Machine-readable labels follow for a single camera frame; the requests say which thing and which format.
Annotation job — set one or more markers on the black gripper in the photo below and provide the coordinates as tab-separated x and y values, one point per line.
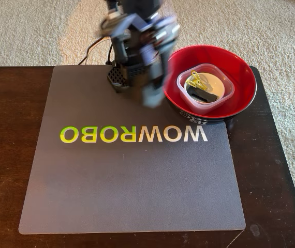
151	89

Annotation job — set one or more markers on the black ribbed grip piece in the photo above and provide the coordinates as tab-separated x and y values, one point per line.
204	96

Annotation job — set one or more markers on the small white ceramic bowl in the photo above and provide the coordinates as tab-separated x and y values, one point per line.
216	82

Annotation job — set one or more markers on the clear plastic square container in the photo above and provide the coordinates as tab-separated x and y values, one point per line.
204	108

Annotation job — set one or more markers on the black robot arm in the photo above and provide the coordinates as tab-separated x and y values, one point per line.
129	51

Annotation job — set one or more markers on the red bowl black outside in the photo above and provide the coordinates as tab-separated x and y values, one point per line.
243	77

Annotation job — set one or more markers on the grey WOWROBO mat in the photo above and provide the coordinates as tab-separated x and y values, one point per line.
137	180

